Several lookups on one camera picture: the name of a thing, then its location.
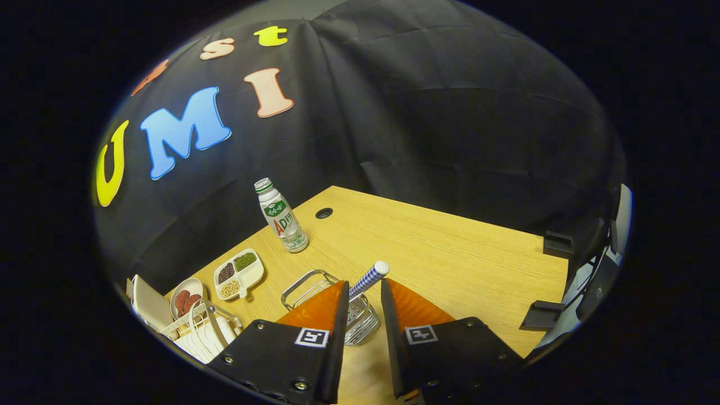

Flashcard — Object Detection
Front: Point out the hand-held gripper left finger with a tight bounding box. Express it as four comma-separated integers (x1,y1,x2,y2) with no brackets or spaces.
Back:
207,280,350,405

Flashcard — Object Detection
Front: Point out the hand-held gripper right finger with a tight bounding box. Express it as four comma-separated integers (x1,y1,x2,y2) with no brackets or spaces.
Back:
380,278,524,405

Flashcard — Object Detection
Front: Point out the metal wire basket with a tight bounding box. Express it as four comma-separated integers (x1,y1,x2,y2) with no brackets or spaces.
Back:
281,269,381,346

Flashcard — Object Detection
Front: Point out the spoon with blue checked handle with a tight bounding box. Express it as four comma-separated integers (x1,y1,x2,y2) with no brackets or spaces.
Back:
348,260,390,303

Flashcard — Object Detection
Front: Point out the white wire dish rack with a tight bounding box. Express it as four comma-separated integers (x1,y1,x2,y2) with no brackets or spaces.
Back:
159,300,244,365

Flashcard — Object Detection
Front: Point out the white divided dish with beans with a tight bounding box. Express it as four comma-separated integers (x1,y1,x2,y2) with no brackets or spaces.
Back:
214,249,265,300

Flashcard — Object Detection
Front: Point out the beige plate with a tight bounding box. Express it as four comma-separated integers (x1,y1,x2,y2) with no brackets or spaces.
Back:
170,277,208,321

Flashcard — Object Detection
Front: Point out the white bottle with green label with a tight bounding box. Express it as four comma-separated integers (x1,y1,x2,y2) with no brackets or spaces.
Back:
254,178,309,254

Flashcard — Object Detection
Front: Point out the black table clamp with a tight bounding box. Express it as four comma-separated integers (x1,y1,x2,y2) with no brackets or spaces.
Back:
519,300,565,331
543,231,574,259

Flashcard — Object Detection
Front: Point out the white toaster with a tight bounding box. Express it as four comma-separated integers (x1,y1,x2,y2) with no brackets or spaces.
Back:
127,274,174,332

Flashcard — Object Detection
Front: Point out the black backdrop cloth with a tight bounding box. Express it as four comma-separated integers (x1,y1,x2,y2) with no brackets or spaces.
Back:
93,0,626,296

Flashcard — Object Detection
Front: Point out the white and black frame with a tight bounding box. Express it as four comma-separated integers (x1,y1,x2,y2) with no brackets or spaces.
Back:
532,183,634,352

